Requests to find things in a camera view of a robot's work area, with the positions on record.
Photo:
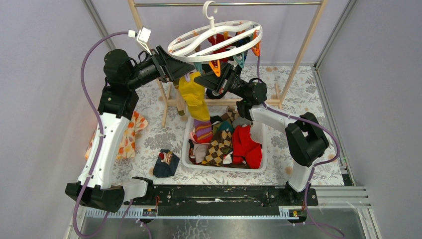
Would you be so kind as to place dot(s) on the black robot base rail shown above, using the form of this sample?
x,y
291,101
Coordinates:
x,y
165,195

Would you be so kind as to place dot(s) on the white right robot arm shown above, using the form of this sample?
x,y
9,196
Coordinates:
x,y
305,136

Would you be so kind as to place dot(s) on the argyle brown yellow sock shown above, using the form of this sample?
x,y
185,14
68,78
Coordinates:
x,y
219,146

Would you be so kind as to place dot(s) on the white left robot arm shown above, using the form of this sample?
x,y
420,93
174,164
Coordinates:
x,y
94,187

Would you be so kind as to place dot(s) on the red sock in bin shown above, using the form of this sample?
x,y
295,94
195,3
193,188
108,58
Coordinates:
x,y
245,149

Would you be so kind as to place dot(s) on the orange clothes peg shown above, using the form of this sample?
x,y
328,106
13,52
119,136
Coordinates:
x,y
215,67

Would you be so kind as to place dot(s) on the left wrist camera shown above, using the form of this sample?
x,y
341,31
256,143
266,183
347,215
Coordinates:
x,y
141,37

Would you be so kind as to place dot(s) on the navy blue sock bundle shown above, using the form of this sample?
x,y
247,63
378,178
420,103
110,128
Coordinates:
x,y
166,164

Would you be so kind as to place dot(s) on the purple striped sock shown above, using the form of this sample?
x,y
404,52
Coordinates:
x,y
203,131

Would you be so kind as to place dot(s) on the orange floral cloth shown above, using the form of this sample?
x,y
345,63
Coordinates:
x,y
127,146

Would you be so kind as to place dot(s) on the white sock bin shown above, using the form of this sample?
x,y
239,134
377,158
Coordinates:
x,y
232,148

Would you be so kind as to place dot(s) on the lilac clothes peg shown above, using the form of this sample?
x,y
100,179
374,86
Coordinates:
x,y
187,77

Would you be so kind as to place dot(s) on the white round clip hanger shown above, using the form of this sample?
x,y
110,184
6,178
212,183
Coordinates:
x,y
193,46

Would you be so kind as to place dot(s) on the red hanging sock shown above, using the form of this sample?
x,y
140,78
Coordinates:
x,y
216,39

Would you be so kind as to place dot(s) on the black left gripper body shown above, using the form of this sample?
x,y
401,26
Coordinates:
x,y
160,63

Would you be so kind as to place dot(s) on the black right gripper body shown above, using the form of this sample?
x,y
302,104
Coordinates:
x,y
236,85

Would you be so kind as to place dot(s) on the multicolour striped long sock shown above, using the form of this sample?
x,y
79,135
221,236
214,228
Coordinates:
x,y
180,103

